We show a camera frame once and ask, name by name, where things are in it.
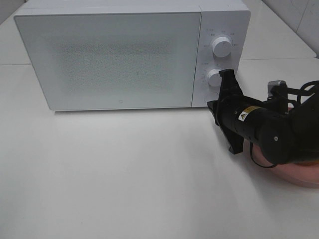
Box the lower white microwave knob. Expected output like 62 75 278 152
205 69 222 87

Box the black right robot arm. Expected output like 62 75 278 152
207 69 319 168

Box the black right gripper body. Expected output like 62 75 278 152
218 95 268 142

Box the white microwave oven body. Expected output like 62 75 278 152
14 0 251 110

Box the round white door release button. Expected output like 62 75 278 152
203 92 219 106

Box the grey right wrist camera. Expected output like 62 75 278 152
267 80 287 98

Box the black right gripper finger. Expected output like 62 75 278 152
207 100 244 154
219 69 243 98

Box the burger with sesame-free bun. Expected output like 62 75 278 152
298 160 319 166

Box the white microwave knob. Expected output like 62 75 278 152
211 35 232 58
205 69 222 87

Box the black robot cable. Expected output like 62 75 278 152
270 80 319 115

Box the pink round plate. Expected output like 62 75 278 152
247 103 319 189

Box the white microwave door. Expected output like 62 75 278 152
14 12 201 111

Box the upper white microwave knob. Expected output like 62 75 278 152
211 35 232 58

